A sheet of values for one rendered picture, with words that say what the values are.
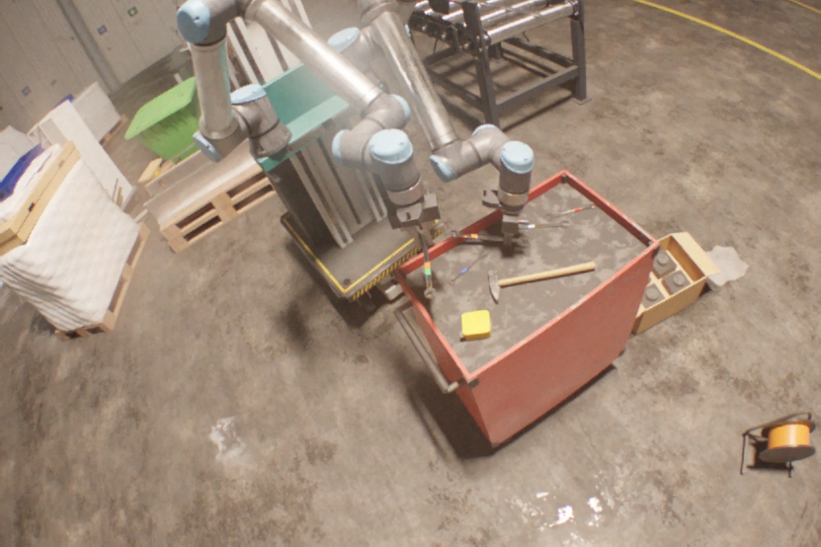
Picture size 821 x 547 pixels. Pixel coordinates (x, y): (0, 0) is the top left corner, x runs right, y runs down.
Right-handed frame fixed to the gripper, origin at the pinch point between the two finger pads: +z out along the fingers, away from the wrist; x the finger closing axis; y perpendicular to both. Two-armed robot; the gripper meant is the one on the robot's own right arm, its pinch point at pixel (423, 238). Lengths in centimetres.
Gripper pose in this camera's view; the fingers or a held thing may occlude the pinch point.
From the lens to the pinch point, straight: 116.7
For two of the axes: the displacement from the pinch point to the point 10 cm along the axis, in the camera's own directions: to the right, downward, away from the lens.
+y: -0.6, -7.3, 6.8
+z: 2.5, 6.5, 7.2
